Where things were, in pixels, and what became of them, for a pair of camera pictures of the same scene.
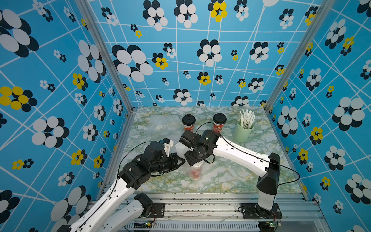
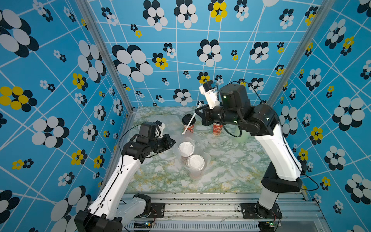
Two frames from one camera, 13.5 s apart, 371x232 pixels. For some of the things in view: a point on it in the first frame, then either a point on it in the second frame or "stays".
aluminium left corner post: [107, 53] stays
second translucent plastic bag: [164, 125] stays
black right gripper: [190, 160] to [206, 121]
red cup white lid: [181, 148] stays
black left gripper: [174, 157] to [168, 144]
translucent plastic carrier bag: [193, 173] stays
